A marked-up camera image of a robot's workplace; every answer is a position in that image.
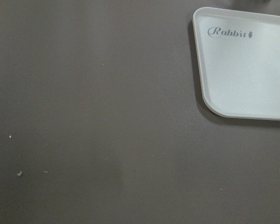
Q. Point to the cream rectangular tray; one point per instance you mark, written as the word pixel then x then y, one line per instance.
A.
pixel 239 62

